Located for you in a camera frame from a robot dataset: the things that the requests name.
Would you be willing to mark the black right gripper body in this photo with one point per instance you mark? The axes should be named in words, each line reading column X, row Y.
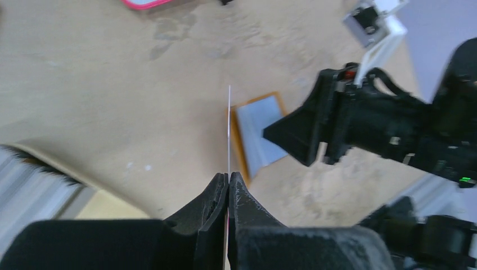
column 380, row 117

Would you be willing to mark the pink framed whiteboard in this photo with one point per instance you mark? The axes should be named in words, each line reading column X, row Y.
column 141, row 5

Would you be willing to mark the white magnetic stripe card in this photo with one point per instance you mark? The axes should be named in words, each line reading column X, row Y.
column 229, row 134

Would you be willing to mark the yellow leather card holder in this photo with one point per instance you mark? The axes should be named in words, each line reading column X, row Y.
column 248, row 120

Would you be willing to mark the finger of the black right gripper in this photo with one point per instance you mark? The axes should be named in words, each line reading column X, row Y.
column 299, row 133

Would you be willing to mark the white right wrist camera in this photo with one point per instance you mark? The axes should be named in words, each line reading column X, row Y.
column 375, row 25

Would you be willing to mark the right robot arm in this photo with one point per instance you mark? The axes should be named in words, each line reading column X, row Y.
column 459, row 77

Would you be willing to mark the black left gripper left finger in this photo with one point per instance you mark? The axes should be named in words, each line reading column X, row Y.
column 191, row 238

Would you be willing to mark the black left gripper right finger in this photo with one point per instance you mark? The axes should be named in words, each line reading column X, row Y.
column 257, row 240

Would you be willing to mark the beige oval card tray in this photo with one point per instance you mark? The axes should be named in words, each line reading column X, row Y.
column 105, row 205

